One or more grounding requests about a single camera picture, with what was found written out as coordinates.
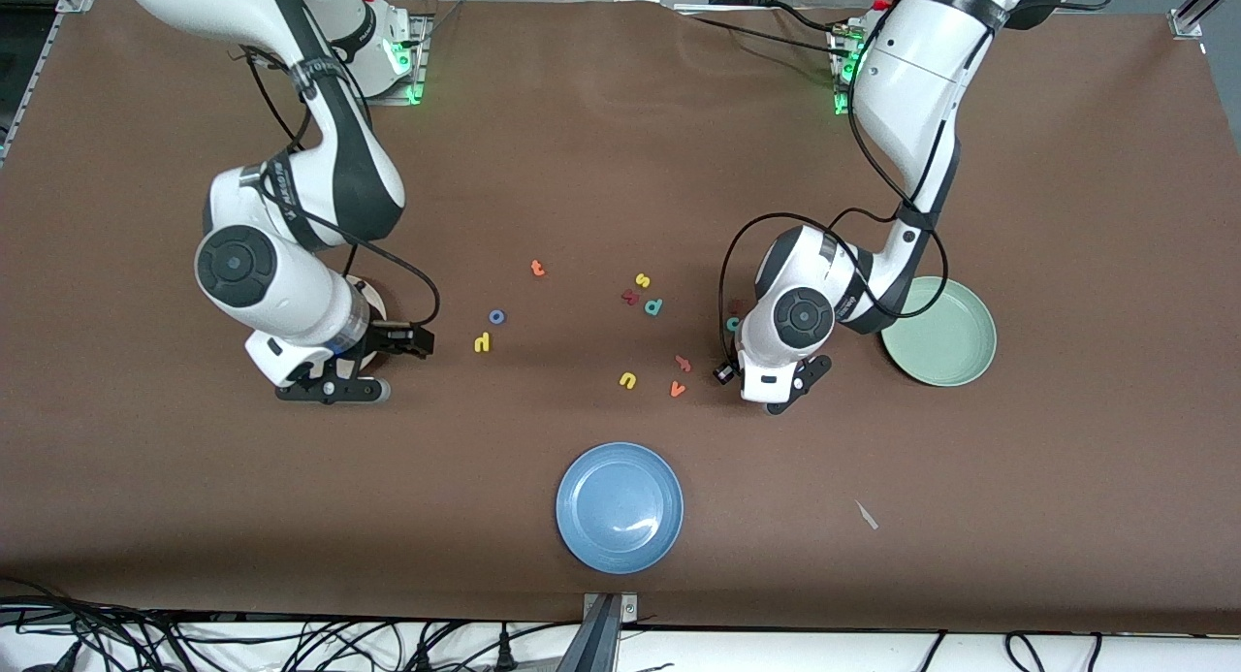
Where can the green plate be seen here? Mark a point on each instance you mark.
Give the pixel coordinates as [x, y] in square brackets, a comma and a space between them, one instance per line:
[955, 347]

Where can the beige brown plate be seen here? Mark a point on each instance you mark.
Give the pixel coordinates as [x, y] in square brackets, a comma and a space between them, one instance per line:
[375, 302]

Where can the small white paper scrap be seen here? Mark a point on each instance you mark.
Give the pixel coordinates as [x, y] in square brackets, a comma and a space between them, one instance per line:
[868, 516]

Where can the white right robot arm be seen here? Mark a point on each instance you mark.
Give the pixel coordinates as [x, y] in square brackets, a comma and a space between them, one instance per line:
[291, 294]

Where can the blue plate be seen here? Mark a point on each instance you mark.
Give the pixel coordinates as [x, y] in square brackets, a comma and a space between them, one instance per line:
[601, 497]

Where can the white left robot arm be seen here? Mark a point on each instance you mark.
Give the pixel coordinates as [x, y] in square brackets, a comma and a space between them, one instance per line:
[911, 90]

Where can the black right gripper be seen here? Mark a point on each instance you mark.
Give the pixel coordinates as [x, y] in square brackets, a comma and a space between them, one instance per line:
[391, 339]

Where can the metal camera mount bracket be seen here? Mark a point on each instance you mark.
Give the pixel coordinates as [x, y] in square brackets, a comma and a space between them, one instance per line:
[609, 606]

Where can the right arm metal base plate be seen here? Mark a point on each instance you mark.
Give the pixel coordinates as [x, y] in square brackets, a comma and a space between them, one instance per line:
[402, 95]

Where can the brown table cover sheet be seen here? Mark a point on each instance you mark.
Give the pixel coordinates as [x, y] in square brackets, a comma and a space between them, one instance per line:
[582, 168]

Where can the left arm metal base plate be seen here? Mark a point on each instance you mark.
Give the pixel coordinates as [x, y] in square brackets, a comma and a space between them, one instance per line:
[842, 110]

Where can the aluminium corner profile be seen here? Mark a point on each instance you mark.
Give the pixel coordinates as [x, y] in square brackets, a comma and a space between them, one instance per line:
[1197, 8]

